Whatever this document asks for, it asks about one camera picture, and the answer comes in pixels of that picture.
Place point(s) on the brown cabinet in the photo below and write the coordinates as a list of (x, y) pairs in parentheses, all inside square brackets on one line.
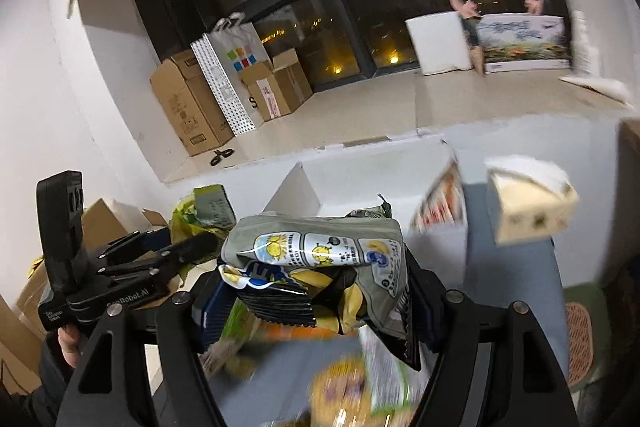
[(631, 187)]

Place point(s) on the white foam box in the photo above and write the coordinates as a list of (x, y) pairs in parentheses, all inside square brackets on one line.
[(440, 44)]

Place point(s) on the white cardboard box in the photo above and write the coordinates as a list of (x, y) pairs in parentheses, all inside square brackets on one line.
[(370, 177)]

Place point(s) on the green snack packet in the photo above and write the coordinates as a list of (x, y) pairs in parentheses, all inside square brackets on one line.
[(205, 212)]

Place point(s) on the cream tissue box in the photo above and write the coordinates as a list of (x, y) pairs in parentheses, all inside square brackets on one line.
[(530, 212)]

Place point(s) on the white dotted paper bag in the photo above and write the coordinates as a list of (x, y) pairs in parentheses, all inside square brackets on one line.
[(235, 57)]

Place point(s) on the black scissors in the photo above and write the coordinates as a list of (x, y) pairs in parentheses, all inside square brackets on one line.
[(220, 157)]

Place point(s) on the person's left forearm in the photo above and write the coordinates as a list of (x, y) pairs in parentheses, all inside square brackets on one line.
[(35, 402)]

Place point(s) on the flat cardboard box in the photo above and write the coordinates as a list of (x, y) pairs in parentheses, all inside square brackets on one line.
[(20, 332)]

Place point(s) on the grey lemon print snack packet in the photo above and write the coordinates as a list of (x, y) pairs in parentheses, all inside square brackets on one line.
[(320, 247)]

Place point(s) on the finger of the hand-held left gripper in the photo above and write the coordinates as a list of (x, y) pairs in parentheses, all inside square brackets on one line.
[(157, 238), (195, 247)]

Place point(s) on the landscape printed box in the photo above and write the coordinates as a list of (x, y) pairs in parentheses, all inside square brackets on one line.
[(525, 42)]

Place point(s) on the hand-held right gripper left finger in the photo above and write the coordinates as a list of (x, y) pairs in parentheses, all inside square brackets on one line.
[(212, 312)]

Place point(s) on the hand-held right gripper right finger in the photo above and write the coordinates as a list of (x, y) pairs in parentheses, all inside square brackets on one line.
[(432, 322)]

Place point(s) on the person's left hand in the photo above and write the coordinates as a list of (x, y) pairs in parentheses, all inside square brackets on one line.
[(70, 344)]

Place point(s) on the white foam piece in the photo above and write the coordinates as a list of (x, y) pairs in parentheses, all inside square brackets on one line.
[(600, 77)]

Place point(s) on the tall cardboard box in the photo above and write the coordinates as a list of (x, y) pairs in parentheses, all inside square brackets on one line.
[(185, 107)]

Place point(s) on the cardboard box with red label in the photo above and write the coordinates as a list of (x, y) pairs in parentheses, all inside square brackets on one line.
[(282, 87)]

